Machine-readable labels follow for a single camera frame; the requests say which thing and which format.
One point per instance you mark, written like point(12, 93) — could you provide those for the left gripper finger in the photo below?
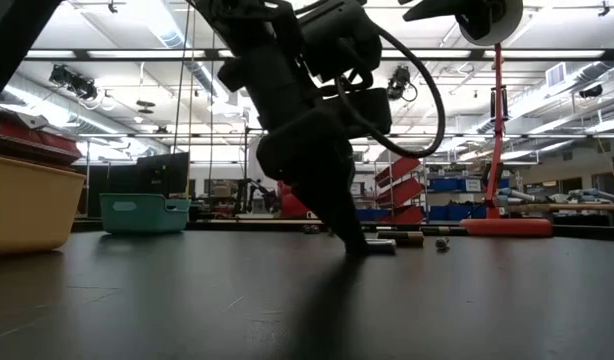
point(339, 215)

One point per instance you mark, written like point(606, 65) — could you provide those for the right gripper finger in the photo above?
point(437, 7)

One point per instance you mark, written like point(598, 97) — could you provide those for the black copper-top battery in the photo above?
point(307, 229)
point(315, 229)
point(409, 237)
point(444, 230)

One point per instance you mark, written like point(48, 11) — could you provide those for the black background robot arm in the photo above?
point(252, 195)

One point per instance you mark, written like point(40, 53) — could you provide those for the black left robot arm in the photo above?
point(267, 40)

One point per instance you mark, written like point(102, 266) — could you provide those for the blue storage bin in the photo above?
point(372, 215)
point(447, 185)
point(457, 212)

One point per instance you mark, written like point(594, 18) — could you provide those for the framed white sign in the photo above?
point(359, 189)

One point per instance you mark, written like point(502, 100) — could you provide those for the person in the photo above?
point(292, 205)

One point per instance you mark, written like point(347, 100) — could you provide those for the red tilted bin rack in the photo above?
point(399, 192)

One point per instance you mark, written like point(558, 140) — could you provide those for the white ceiling vent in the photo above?
point(556, 75)

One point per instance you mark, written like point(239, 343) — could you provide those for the red desk lamp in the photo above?
point(497, 150)

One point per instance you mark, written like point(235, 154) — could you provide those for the black background monitor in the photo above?
point(152, 175)

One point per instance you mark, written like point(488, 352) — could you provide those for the teal plastic bin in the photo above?
point(142, 215)

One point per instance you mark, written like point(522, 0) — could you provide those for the wooden workbench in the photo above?
point(577, 206)

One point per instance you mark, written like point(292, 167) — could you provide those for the red storage bin shelf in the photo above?
point(32, 140)

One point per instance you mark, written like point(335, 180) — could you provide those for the yellow plastic bin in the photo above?
point(32, 210)

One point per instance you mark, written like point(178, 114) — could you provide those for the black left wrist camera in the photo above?
point(367, 112)

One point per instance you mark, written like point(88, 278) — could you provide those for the black overhead camera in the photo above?
point(402, 82)

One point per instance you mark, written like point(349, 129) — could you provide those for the overhead frame light bar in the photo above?
point(137, 53)

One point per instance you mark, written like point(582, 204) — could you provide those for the black metal table frame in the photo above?
point(587, 231)

